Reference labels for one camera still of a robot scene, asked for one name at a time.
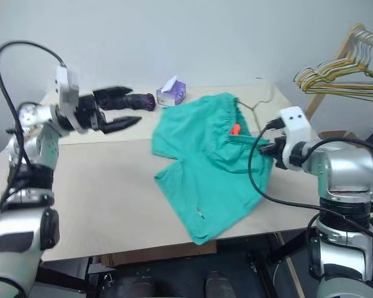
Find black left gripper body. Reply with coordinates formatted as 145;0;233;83
77;94;108;132

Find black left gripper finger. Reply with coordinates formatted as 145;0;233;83
92;86;134;102
101;116;143;135

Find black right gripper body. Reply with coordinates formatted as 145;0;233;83
259;136;287;169

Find olive wire hanger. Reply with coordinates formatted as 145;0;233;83
236;77;273;133

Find green shorts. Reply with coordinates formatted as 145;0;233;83
151;92;274;246

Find wooden hanger rack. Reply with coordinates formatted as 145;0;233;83
306;24;373;122

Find black folded umbrella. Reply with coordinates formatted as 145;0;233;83
99;92;157;112

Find white tissue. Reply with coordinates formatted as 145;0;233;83
161;74;178;93

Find brown cardboard box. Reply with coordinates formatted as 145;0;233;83
316;130;358;142

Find purple tissue box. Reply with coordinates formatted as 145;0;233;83
156;81;187;107

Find bunch of clothes hangers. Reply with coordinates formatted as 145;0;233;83
293;66;373;103

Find thin wooden stick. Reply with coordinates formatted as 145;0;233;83
276;232;299;298

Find dark rounded shape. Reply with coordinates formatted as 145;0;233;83
205;271;234;298
129;276;158;298

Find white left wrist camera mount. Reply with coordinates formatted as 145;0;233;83
54;65;90;134

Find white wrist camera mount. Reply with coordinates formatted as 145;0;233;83
54;65;90;134
276;106;311;171

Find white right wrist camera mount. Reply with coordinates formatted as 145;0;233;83
276;106;311;171

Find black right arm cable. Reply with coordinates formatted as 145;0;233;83
247;119;373;280

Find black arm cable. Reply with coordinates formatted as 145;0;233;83
0;40;68;249
247;119;373;280

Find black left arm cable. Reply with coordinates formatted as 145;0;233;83
0;40;68;249

